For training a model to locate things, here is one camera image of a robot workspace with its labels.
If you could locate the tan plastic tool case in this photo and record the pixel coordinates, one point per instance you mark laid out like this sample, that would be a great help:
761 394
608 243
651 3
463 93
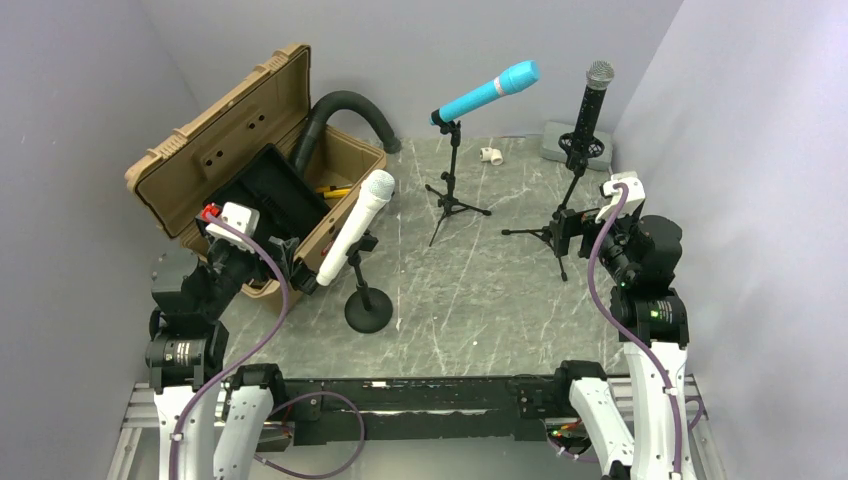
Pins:
340 139

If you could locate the white microphone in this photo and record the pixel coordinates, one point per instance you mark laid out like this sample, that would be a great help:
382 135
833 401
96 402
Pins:
375 193

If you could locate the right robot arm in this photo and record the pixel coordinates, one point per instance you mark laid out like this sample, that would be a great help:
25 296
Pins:
640 254

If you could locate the black tripod stand centre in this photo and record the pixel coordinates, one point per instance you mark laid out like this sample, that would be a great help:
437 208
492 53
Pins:
447 201

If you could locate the grey plastic case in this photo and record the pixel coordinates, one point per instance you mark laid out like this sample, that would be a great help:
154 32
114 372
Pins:
550 149

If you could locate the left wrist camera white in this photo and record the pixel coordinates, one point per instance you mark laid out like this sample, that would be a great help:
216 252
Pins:
240 218

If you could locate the black tripod stand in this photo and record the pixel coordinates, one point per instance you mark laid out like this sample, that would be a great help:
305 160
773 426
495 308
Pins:
447 201
544 233

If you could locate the yellow handled tool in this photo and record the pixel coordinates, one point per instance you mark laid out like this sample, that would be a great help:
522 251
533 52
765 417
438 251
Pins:
333 192

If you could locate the white pipe elbow fitting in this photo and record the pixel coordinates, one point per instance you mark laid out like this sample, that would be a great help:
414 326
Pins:
491 155

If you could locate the black glitter microphone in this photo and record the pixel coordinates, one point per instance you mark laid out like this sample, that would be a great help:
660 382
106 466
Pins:
584 144

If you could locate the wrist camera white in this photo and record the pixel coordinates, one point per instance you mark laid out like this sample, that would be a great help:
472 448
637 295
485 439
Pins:
626 193
240 218

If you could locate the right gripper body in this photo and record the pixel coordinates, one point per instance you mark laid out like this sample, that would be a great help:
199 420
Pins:
615 238

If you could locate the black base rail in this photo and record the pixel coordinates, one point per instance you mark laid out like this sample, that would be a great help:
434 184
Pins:
425 408

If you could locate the black tray insert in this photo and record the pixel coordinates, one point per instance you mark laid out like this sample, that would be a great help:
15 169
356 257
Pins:
288 207

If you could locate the black round-base mic stand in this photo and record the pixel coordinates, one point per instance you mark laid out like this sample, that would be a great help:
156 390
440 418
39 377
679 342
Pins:
368 310

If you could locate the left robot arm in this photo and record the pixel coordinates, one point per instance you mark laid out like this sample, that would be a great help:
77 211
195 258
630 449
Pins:
210 416

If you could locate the cyan blue microphone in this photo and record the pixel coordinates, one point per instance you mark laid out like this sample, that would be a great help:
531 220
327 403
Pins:
514 79

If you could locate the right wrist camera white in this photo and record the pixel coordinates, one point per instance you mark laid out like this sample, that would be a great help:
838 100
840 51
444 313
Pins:
626 193

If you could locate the black tripod stand right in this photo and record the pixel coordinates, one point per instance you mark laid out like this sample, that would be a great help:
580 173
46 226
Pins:
544 233

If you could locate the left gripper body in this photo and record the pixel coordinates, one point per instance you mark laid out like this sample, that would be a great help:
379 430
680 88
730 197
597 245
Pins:
235 264

